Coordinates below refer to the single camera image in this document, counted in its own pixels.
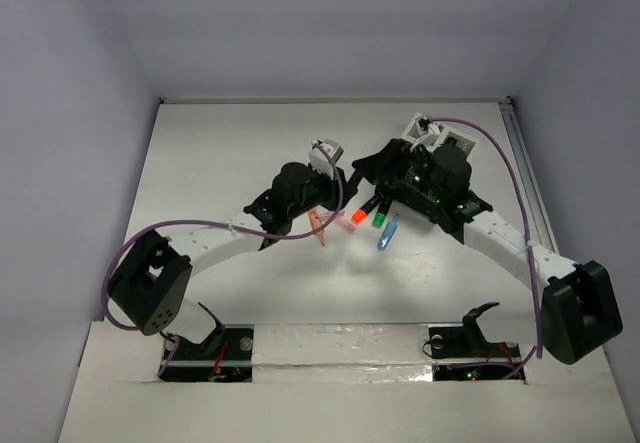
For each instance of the blue translucent highlighter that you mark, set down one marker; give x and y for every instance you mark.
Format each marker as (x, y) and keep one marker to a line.
(388, 233)

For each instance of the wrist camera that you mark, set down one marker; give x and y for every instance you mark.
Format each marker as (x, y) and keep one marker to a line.
(324, 156)
(423, 133)

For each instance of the orange cap black highlighter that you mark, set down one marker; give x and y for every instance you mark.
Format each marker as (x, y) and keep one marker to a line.
(365, 209)

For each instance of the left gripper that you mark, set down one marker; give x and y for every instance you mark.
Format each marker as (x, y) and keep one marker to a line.
(331, 191)

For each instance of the green cap black highlighter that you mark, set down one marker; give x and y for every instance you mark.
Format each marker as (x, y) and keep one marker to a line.
(382, 212)

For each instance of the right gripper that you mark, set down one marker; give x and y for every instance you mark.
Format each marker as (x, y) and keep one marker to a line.
(391, 161)

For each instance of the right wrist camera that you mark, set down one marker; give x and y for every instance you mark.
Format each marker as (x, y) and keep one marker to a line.
(423, 133)

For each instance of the orange translucent highlighter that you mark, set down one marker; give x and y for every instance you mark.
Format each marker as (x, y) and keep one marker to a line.
(317, 226)

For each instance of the black slotted organizer box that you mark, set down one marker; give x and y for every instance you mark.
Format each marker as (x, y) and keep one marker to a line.
(425, 202)

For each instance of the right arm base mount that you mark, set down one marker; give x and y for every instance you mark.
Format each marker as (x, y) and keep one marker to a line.
(461, 352)

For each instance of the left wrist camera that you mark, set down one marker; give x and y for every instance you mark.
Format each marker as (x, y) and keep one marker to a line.
(324, 156)

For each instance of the white organizer box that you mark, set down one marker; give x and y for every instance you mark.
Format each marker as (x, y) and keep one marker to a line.
(456, 138)

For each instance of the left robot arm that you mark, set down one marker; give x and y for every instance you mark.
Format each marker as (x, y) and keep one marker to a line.
(148, 280)

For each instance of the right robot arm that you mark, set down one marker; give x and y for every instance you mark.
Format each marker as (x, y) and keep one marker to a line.
(579, 311)

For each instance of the pink translucent highlighter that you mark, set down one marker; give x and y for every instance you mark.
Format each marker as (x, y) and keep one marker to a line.
(339, 220)

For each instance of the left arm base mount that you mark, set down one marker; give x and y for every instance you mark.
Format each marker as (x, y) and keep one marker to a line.
(220, 353)

